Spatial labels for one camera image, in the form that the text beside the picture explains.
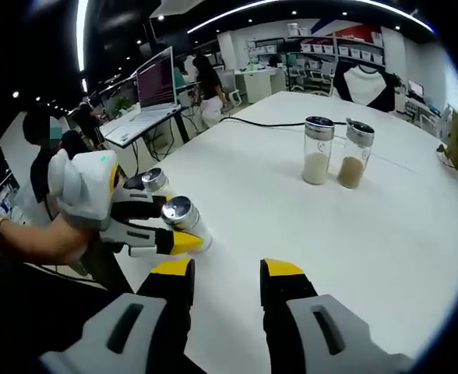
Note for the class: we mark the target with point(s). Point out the small glass seasoning bottle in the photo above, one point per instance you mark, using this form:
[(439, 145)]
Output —
[(180, 212), (155, 178)]

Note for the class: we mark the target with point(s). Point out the white cabinet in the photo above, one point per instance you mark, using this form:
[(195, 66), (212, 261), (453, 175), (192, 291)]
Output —
[(260, 83)]

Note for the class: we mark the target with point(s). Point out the person's dark shirt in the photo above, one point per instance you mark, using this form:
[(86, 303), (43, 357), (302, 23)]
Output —
[(38, 311)]

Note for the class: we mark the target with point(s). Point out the white office desk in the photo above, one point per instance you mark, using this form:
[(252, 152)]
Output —
[(135, 128)]

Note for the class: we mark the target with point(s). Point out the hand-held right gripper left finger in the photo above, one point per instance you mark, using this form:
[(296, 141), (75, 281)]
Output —
[(143, 323)]

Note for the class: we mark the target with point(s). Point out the tall seasoning bottle white contents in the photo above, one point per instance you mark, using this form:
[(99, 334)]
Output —
[(318, 156)]

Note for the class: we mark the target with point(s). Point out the person's left hand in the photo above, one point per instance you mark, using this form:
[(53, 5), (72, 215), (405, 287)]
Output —
[(71, 241)]

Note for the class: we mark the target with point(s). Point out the small green desk plant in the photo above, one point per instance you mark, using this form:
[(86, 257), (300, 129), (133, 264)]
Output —
[(123, 104)]

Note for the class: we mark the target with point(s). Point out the black and white shirt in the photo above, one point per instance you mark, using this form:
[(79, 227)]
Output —
[(363, 83)]

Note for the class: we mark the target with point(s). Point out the white office chair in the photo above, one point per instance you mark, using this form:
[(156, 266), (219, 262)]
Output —
[(233, 95)]

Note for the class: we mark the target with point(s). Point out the tall seasoning bottle brown contents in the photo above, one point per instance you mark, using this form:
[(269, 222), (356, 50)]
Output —
[(354, 163)]

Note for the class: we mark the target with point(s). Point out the computer monitor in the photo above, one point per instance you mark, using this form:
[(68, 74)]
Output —
[(416, 89)]

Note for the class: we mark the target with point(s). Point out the storage shelf with white bins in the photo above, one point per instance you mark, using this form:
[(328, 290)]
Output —
[(330, 46)]

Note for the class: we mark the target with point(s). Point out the ceiling light strip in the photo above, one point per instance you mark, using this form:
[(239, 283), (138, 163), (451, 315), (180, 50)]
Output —
[(213, 21), (82, 39)]

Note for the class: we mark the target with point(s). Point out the open silver laptop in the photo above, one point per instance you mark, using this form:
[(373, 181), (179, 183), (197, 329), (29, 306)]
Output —
[(157, 82)]

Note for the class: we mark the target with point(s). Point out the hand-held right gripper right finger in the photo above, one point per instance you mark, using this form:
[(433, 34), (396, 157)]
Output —
[(291, 323)]

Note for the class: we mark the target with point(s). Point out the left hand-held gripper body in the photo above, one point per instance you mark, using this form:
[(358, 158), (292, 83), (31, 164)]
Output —
[(89, 187)]

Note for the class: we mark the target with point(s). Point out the ceiling air conditioner unit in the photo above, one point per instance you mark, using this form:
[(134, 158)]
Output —
[(166, 8)]

